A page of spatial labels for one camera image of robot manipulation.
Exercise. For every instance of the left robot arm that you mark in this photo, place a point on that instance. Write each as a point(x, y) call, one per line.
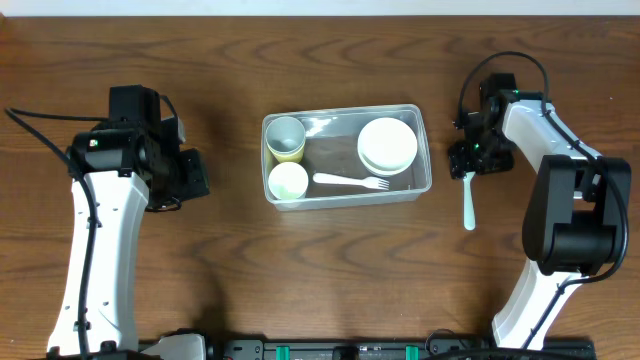
point(129, 164)

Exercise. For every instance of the yellow plastic cup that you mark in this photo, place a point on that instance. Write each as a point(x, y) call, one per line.
point(295, 155)

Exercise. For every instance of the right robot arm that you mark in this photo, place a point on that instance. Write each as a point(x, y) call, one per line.
point(576, 221)

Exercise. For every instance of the white plastic cup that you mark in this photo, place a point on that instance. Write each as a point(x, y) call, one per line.
point(288, 181)

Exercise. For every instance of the pink plastic fork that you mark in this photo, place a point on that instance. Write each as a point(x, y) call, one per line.
point(372, 183)

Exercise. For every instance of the clear plastic container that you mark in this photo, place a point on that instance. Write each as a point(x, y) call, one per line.
point(331, 147)

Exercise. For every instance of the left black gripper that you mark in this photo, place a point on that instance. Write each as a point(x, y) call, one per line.
point(195, 173)

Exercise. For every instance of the mint green plastic spoon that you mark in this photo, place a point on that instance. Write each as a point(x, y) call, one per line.
point(469, 219)

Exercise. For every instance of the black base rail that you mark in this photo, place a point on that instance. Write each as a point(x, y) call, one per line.
point(441, 344)

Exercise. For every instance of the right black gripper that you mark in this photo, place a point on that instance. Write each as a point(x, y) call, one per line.
point(470, 164)

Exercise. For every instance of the white plastic bowl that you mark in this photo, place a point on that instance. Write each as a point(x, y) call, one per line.
point(387, 146)

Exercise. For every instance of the grey plastic cup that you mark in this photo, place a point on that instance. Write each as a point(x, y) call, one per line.
point(285, 134)

